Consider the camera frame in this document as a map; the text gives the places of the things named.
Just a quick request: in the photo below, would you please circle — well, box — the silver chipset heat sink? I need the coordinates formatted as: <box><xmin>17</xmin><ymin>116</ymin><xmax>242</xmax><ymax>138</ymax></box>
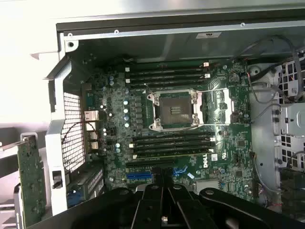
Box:
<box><xmin>195</xmin><ymin>179</ymin><xmax>220</xmax><ymax>192</ymax></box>

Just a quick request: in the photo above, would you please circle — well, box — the blue expansion slot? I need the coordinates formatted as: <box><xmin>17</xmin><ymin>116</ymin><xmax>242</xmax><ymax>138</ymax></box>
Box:
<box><xmin>126</xmin><ymin>172</ymin><xmax>154</xmax><ymax>181</ymax></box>

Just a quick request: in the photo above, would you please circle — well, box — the long black expansion slot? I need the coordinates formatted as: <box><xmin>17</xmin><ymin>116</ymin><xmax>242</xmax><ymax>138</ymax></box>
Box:
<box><xmin>125</xmin><ymin>158</ymin><xmax>179</xmax><ymax>168</ymax></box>

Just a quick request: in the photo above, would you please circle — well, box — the black RAM slot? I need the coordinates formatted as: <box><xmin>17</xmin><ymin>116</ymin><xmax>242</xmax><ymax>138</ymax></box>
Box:
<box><xmin>125</xmin><ymin>61</ymin><xmax>211</xmax><ymax>68</ymax></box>
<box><xmin>125</xmin><ymin>67</ymin><xmax>208</xmax><ymax>73</ymax></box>
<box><xmin>125</xmin><ymin>73</ymin><xmax>212</xmax><ymax>79</ymax></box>
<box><xmin>125</xmin><ymin>78</ymin><xmax>208</xmax><ymax>85</ymax></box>
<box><xmin>132</xmin><ymin>135</ymin><xmax>216</xmax><ymax>143</ymax></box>
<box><xmin>132</xmin><ymin>146</ymin><xmax>215</xmax><ymax>155</ymax></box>
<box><xmin>128</xmin><ymin>141</ymin><xmax>214</xmax><ymax>149</ymax></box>

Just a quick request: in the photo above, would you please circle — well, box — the metal socket locking lever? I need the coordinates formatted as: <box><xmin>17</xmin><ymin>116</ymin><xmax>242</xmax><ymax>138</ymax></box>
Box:
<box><xmin>152</xmin><ymin>124</ymin><xmax>205</xmax><ymax>134</ymax></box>

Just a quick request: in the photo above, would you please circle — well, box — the CPU socket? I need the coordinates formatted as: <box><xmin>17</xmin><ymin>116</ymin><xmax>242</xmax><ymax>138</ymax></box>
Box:
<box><xmin>146</xmin><ymin>88</ymin><xmax>203</xmax><ymax>132</ymax></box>

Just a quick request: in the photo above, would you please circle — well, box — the green motherboard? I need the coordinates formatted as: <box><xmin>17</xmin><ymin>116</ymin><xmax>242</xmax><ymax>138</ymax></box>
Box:
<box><xmin>81</xmin><ymin>59</ymin><xmax>257</xmax><ymax>206</ymax></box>

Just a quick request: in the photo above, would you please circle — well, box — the silver disk bay cage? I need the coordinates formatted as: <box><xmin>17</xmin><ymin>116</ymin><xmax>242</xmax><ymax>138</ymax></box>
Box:
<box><xmin>247</xmin><ymin>59</ymin><xmax>305</xmax><ymax>167</ymax></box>

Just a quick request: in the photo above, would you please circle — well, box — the metal socket cover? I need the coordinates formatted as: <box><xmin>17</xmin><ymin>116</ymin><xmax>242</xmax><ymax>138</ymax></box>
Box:
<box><xmin>202</xmin><ymin>87</ymin><xmax>234</xmax><ymax>126</ymax></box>

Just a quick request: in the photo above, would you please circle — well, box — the open black PC case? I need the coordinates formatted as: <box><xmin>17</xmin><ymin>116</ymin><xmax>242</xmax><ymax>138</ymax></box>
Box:
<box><xmin>44</xmin><ymin>19</ymin><xmax>305</xmax><ymax>217</ymax></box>

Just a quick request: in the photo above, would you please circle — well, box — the white case sticker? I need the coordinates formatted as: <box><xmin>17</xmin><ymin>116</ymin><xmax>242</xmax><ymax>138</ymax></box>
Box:
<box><xmin>195</xmin><ymin>31</ymin><xmax>222</xmax><ymax>40</ymax></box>

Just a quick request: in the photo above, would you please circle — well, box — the dark looping wire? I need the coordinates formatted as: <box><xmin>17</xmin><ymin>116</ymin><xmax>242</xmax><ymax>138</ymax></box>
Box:
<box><xmin>242</xmin><ymin>35</ymin><xmax>305</xmax><ymax>96</ymax></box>

